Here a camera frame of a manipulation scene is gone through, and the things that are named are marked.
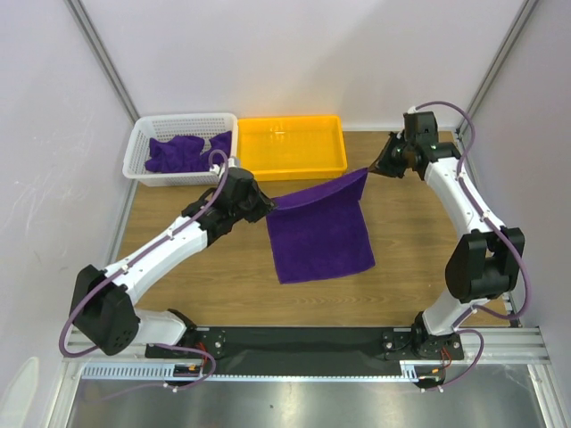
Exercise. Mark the purple towel in basket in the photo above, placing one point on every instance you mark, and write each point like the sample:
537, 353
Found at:
187, 154

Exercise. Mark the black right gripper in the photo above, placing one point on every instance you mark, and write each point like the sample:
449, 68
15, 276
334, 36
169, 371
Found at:
388, 159

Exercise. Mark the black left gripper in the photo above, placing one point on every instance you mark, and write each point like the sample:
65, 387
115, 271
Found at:
264, 204

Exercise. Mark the white slotted cable duct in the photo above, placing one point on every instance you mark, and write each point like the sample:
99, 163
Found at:
171, 372

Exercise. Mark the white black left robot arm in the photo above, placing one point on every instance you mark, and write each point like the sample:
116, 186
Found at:
104, 300

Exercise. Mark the aluminium frame rail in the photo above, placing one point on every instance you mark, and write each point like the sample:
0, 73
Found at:
499, 345

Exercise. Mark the purple towel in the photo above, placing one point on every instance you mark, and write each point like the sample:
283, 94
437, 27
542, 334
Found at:
187, 154
320, 232

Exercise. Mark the white perforated plastic basket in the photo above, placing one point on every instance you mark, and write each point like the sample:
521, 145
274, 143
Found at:
163, 128

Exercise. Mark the yellow plastic tray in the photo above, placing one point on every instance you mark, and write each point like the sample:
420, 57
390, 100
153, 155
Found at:
292, 148

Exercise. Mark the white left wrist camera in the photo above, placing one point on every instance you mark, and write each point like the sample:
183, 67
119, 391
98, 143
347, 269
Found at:
218, 169

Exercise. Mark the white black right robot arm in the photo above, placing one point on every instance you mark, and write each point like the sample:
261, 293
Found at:
486, 262

